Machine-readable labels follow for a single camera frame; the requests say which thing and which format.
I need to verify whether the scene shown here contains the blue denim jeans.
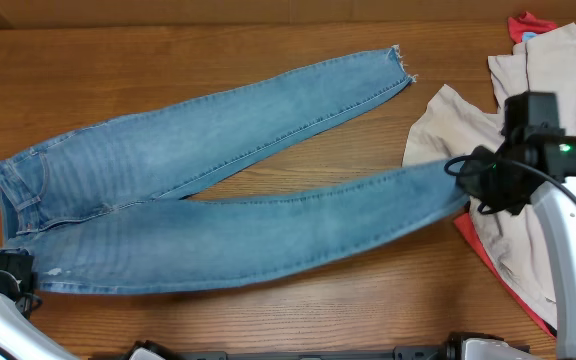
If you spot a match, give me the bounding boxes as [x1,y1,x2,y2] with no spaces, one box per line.
[0,47,467,295]

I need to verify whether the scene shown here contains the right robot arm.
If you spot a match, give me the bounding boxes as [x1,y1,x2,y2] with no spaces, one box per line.
[453,91,576,359]

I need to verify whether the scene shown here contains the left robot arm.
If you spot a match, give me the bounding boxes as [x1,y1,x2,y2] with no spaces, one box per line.
[0,251,75,360]

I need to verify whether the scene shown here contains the red cloth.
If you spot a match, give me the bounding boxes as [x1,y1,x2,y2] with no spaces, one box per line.
[453,214,557,338]

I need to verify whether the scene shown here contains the beige shirt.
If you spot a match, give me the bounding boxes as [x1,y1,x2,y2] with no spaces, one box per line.
[403,24,576,327]

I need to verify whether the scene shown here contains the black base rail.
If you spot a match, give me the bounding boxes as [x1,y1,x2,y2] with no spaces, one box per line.
[92,335,534,360]

